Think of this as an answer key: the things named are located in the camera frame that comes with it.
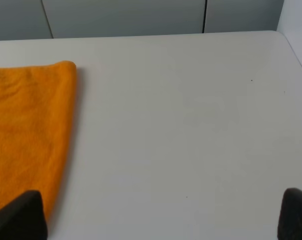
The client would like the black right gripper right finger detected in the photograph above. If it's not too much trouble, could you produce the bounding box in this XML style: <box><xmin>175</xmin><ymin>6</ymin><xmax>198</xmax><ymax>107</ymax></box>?
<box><xmin>277</xmin><ymin>188</ymin><xmax>302</xmax><ymax>240</ymax></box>

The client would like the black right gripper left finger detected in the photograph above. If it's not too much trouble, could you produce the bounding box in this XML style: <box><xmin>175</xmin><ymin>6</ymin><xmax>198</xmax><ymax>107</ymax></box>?
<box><xmin>0</xmin><ymin>190</ymin><xmax>48</xmax><ymax>240</ymax></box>

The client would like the orange towel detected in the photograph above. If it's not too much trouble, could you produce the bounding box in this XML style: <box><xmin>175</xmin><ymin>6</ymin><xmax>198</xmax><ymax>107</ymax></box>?
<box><xmin>0</xmin><ymin>61</ymin><xmax>77</xmax><ymax>219</ymax></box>

